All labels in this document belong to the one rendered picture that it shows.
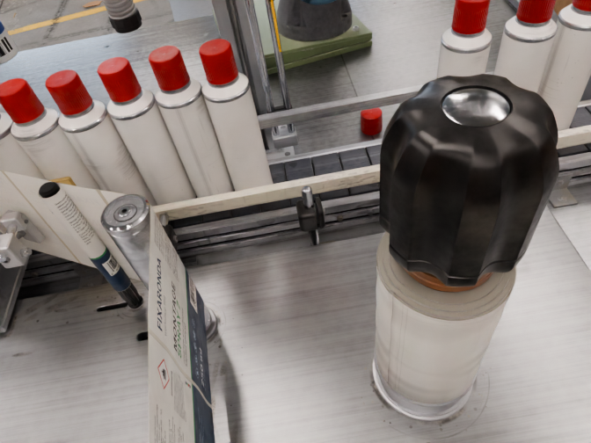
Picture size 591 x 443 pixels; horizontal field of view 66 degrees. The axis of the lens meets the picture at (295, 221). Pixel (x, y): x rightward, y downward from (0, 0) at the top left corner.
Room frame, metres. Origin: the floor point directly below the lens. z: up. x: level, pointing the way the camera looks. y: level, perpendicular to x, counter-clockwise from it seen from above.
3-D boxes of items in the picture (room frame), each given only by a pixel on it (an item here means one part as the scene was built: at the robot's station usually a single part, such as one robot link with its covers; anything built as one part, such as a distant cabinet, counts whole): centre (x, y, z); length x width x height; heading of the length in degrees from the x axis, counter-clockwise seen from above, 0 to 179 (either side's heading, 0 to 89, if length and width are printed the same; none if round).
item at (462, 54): (0.44, -0.22, 0.98); 0.05 x 0.05 x 0.20
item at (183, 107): (0.45, 0.10, 0.98); 0.05 x 0.05 x 0.20
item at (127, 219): (0.25, 0.13, 0.97); 0.05 x 0.05 x 0.19
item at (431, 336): (0.16, -0.09, 1.03); 0.09 x 0.09 x 0.30
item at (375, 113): (0.57, -0.15, 0.85); 0.03 x 0.03 x 0.03
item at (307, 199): (0.35, -0.02, 0.89); 0.03 x 0.03 x 0.12; 89
